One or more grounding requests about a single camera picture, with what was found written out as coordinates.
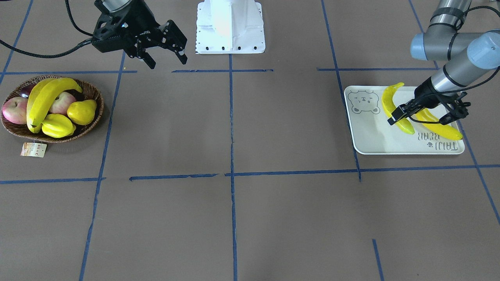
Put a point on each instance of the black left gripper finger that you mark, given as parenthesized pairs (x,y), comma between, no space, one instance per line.
(395,117)
(406,108)

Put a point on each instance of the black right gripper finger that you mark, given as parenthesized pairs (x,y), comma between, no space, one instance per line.
(147,59)
(179,52)

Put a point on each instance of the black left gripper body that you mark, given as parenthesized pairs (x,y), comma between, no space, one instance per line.
(425,95)

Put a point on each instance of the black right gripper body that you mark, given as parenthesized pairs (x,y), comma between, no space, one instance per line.
(137,19)

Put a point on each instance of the yellow banana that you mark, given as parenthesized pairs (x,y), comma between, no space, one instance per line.
(388,106)
(48,95)
(31,99)
(431,122)

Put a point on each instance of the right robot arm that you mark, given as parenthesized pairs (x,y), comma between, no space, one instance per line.
(130,25)

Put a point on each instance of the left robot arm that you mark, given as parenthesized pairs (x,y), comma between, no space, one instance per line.
(467,56)

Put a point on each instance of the brown wicker basket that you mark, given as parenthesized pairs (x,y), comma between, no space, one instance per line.
(89,92)

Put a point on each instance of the paper tag on basket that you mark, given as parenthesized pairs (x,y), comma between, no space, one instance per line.
(33,149)

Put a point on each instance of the white bear print tray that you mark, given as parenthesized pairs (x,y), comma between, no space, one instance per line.
(373,135)

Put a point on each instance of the yellow pear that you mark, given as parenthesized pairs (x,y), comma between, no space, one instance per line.
(82,112)

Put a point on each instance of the yellow starfruit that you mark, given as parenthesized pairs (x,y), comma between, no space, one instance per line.
(57,126)

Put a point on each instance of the dark purple fruit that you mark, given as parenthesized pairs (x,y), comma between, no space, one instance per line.
(26,91)

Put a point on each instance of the red apple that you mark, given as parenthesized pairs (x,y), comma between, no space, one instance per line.
(15,110)

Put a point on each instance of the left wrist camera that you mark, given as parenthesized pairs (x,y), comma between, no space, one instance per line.
(457,109)

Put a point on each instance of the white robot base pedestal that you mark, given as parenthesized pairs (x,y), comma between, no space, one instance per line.
(230,27)

